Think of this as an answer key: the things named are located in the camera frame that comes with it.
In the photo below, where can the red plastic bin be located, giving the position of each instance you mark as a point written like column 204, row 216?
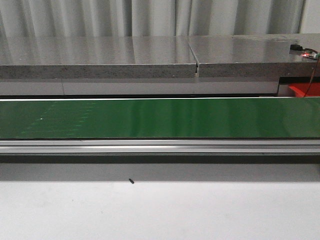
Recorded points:
column 301, row 89

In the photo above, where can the aluminium conveyor side rail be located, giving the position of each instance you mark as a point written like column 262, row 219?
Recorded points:
column 191, row 146

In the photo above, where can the grey pleated curtain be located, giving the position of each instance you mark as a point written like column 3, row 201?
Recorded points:
column 123, row 18

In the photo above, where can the grey stone counter slab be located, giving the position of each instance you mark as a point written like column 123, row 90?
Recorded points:
column 80, row 57

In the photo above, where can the black plug connector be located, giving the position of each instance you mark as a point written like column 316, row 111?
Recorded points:
column 296, row 47

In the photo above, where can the green conveyor belt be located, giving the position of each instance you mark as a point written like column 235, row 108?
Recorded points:
column 237, row 118

